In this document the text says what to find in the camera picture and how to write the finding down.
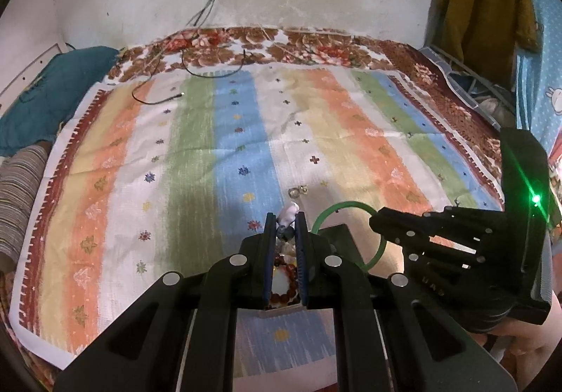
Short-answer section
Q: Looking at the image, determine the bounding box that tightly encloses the long black charging cable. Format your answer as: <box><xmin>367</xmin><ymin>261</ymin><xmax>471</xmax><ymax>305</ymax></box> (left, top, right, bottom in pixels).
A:
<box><xmin>132</xmin><ymin>0</ymin><xmax>230</xmax><ymax>106</ymax></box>

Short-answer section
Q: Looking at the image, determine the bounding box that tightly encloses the person's right forearm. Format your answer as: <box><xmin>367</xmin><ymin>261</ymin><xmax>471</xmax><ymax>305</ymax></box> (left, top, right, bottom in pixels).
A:
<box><xmin>483</xmin><ymin>317</ymin><xmax>558</xmax><ymax>392</ymax></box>

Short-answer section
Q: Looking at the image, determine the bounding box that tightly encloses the striped pastel mat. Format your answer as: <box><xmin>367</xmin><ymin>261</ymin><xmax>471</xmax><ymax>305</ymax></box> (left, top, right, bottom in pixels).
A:
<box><xmin>9</xmin><ymin>65</ymin><xmax>505</xmax><ymax>371</ymax></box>

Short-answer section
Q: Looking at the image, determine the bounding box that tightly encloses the green bangle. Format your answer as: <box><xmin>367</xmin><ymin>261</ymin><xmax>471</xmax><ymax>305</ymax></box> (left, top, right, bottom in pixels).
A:
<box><xmin>311</xmin><ymin>201</ymin><xmax>388</xmax><ymax>272</ymax></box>

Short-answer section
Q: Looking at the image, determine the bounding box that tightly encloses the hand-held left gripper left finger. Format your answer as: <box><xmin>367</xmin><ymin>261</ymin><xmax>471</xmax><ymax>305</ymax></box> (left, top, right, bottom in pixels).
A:
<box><xmin>53</xmin><ymin>212</ymin><xmax>277</xmax><ymax>392</ymax></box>

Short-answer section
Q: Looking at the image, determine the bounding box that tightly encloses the white headboard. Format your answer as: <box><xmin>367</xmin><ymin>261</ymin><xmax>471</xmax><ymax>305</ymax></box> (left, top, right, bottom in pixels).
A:
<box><xmin>0</xmin><ymin>41</ymin><xmax>66</xmax><ymax>107</ymax></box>

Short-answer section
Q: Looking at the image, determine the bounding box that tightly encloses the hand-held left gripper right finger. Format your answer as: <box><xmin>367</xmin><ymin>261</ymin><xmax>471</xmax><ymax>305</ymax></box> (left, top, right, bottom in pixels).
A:
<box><xmin>294</xmin><ymin>211</ymin><xmax>519</xmax><ymax>392</ymax></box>

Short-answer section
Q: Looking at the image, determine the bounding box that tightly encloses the dark red bead bracelet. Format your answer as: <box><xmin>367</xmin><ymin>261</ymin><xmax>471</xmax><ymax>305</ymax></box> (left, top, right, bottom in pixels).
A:
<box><xmin>273</xmin><ymin>263</ymin><xmax>303</xmax><ymax>307</ymax></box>

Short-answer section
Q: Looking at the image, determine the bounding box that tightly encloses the blue dotted curtain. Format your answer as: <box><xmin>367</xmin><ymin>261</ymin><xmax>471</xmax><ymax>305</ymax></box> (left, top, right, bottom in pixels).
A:
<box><xmin>511</xmin><ymin>0</ymin><xmax>562</xmax><ymax>165</ymax></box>

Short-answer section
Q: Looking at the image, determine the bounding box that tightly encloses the striped bolster pillow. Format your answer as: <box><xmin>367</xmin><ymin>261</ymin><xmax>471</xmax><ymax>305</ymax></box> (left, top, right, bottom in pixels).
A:
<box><xmin>0</xmin><ymin>144</ymin><xmax>53</xmax><ymax>270</ymax></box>

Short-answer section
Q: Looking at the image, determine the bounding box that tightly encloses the teal pillow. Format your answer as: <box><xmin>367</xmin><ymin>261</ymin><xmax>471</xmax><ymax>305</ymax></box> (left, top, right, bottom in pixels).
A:
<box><xmin>0</xmin><ymin>46</ymin><xmax>121</xmax><ymax>158</ymax></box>

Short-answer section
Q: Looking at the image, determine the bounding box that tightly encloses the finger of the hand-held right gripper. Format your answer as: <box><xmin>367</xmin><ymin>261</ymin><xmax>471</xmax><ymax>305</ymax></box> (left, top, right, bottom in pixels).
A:
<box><xmin>381</xmin><ymin>238</ymin><xmax>511</xmax><ymax>301</ymax></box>
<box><xmin>369</xmin><ymin>206</ymin><xmax>507</xmax><ymax>244</ymax></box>

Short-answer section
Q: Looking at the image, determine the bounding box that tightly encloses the white metal bed rail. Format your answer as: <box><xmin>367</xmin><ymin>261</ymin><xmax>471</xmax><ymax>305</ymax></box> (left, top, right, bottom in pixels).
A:
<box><xmin>419</xmin><ymin>45</ymin><xmax>519</xmax><ymax>129</ymax></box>

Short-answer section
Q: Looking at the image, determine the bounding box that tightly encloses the mustard hanging garment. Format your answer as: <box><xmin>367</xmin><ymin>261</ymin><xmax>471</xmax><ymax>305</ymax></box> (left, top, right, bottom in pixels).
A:
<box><xmin>432</xmin><ymin>0</ymin><xmax>541</xmax><ymax>86</ymax></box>

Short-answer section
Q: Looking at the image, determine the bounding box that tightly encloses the short black cable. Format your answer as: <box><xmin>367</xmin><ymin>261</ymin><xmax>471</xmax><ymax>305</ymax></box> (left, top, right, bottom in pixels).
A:
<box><xmin>180</xmin><ymin>0</ymin><xmax>247</xmax><ymax>78</ymax></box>

